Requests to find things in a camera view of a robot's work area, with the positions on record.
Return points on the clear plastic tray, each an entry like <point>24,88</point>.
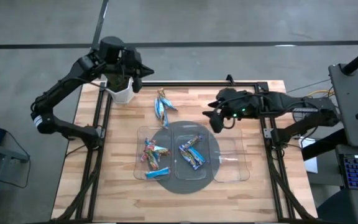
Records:
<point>193,174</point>
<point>141,132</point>
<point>238,168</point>

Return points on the green cactus plant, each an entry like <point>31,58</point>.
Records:
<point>117,84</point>

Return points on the dark grey desk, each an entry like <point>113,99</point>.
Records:
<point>346,102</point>

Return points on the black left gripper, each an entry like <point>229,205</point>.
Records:
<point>132,62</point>

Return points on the grey round mat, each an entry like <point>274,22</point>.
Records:
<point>183,186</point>

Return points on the black desk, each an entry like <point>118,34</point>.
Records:
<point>346,205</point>

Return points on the black aluminium table frame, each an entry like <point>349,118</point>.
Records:
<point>182,84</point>

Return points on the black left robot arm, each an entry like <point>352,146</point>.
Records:
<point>61,89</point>

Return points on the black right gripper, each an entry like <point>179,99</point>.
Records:
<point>244,102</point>

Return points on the silver metal bracket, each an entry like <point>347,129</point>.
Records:
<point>267,133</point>

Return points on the black curved clamp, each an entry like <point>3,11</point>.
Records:
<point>229,80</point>

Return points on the candy bars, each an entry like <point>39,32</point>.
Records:
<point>157,173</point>

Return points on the black desk leg bar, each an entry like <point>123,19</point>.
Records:
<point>322,147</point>

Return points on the white plant pot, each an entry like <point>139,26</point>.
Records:
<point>121,98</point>

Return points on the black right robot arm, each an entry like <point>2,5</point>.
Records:
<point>306,124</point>

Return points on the white paper sheet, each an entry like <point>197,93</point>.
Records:
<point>311,165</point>

